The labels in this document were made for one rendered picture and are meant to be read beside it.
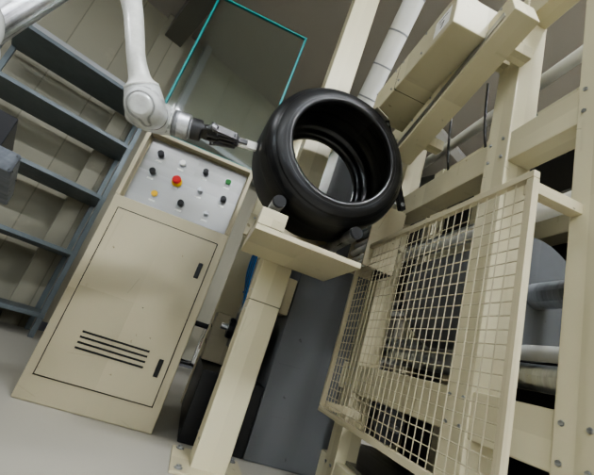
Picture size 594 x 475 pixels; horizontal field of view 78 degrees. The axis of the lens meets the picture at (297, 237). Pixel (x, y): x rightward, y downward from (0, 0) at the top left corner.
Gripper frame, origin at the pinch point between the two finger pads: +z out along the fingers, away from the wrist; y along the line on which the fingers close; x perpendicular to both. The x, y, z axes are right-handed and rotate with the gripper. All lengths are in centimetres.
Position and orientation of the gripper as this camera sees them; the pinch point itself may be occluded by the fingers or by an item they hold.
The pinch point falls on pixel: (247, 144)
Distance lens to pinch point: 137.6
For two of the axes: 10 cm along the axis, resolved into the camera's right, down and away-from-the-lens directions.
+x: -1.7, 9.5, -2.8
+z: 9.5, 2.3, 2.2
